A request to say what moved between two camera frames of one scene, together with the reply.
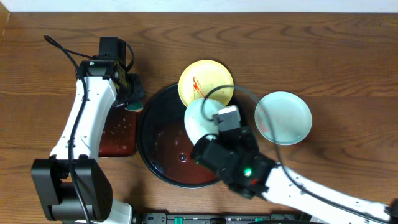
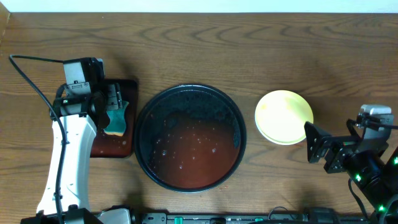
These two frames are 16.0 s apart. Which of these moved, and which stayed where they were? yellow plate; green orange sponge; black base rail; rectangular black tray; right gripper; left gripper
Moved: green orange sponge; yellow plate; right gripper; left gripper
Stayed: black base rail; rectangular black tray
